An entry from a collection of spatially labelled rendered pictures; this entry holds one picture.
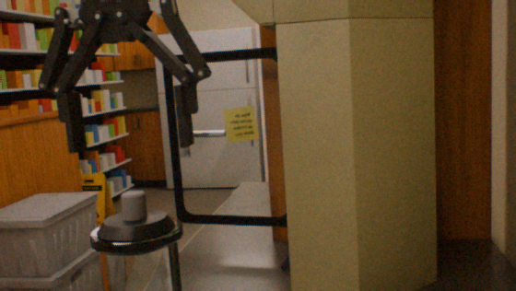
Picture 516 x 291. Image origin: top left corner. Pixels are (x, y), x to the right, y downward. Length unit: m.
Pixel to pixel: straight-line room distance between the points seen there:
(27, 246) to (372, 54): 2.46
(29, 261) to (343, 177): 2.42
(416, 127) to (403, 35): 0.16
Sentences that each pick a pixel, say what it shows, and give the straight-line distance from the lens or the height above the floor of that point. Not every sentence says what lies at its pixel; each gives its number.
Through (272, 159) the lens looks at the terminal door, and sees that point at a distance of 1.15.
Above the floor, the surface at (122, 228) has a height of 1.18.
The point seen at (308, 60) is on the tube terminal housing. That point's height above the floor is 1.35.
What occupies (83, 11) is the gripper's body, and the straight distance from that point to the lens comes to 0.63.
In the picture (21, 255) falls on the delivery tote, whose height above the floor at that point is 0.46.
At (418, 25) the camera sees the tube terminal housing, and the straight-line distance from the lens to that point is 0.92.
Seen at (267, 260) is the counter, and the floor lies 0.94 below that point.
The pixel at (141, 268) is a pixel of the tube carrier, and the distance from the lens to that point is 0.61.
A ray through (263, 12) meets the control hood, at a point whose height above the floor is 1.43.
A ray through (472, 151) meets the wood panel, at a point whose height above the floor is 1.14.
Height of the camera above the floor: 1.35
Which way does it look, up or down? 9 degrees down
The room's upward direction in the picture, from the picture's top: 4 degrees counter-clockwise
